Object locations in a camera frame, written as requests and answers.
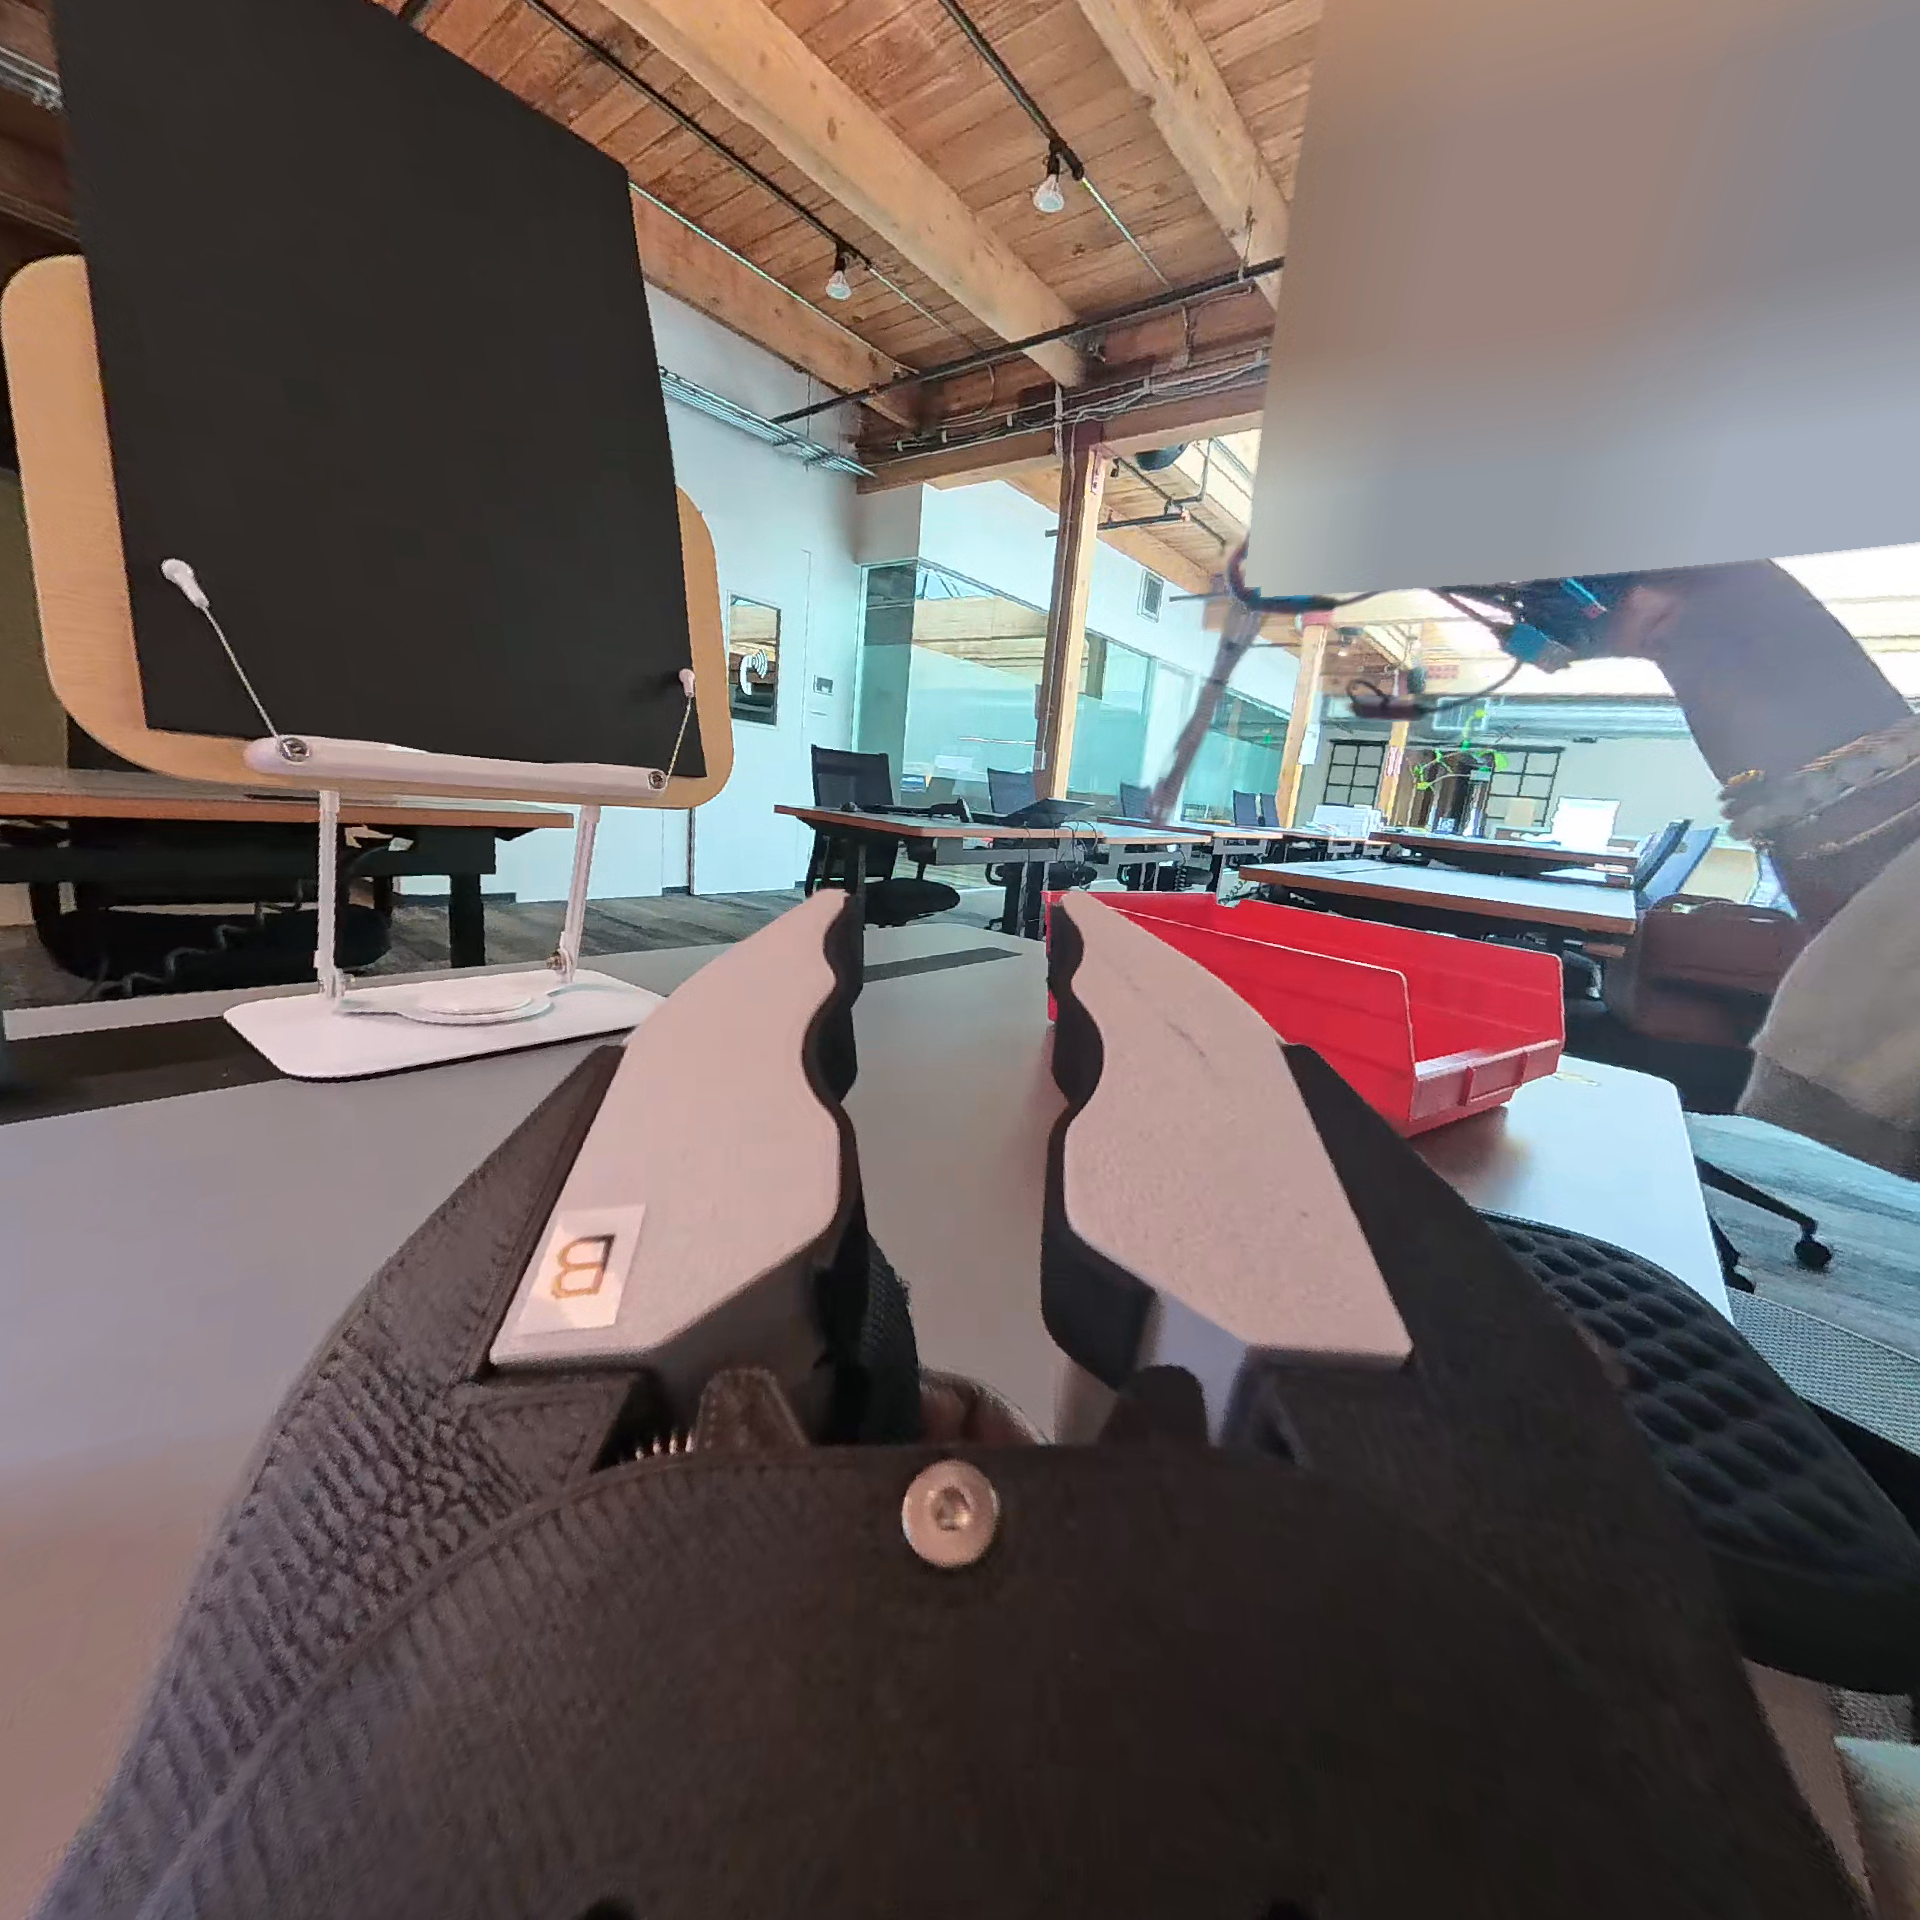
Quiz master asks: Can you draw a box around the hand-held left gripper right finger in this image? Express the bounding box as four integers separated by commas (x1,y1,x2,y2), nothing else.
1043,891,1415,1427

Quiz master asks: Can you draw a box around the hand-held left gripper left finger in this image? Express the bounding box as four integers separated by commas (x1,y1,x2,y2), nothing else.
489,887,866,1373

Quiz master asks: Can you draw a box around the person's right forearm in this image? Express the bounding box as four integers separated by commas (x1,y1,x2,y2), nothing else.
1611,563,1920,1180

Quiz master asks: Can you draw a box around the red plastic bin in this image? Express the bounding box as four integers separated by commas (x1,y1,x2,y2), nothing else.
1045,889,1566,1135

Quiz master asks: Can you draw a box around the white board stand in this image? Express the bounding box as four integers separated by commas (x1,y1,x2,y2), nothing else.
161,558,703,1082

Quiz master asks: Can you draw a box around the green plant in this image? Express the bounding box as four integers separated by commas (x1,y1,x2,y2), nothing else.
1410,743,1507,835

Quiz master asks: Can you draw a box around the brown office chair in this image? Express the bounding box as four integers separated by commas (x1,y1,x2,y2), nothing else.
1628,891,1807,1052

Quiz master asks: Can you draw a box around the black honeycomb cushion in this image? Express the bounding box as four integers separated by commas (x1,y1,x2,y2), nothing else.
1477,1211,1920,1694

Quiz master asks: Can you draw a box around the black board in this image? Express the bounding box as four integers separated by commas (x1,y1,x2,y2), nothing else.
49,0,710,782

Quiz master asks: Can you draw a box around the rounded wooden panel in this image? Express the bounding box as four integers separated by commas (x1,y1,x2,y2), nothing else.
0,257,735,811

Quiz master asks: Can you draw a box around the wall sign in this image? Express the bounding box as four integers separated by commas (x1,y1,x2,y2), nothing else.
727,595,785,729

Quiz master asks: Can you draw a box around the wooden post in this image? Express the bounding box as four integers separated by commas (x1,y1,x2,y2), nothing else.
1035,442,1116,811

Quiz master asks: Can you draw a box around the gold chain bracelet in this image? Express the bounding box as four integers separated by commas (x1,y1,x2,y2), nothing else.
1717,761,1920,818

